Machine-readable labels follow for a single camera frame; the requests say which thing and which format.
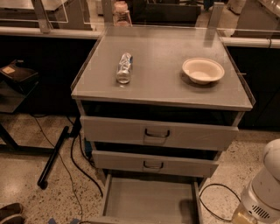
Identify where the grey bottom drawer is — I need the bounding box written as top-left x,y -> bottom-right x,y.
89,171 -> 203,224

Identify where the grey drawer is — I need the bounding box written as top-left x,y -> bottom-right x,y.
80,115 -> 238,151
89,171 -> 203,224
92,150 -> 218,178

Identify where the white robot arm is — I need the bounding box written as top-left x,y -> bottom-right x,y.
232,139 -> 280,224

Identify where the grey middle drawer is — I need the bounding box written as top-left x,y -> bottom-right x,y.
92,150 -> 218,178

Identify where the grey drawer cabinet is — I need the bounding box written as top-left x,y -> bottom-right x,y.
70,25 -> 256,187

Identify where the grey top drawer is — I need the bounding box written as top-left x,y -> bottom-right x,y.
80,115 -> 238,151

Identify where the white paper bowl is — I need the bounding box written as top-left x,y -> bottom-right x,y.
182,58 -> 225,85

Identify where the crushed plastic water bottle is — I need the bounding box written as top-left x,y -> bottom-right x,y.
116,52 -> 133,84

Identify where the black stand leg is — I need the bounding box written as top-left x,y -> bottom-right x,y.
37,126 -> 69,190

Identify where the dark shoe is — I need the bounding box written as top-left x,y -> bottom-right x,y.
0,203 -> 23,221
0,214 -> 25,224

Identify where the background jar with lid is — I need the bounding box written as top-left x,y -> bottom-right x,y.
113,1 -> 132,26

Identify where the dark side table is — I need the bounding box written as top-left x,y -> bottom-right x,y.
0,81 -> 53,156

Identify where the black box with label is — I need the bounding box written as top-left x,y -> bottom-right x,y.
0,59 -> 39,95

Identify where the black cable loop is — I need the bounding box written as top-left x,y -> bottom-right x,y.
199,183 -> 242,223

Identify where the black floor cable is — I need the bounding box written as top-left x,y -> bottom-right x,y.
69,134 -> 104,198

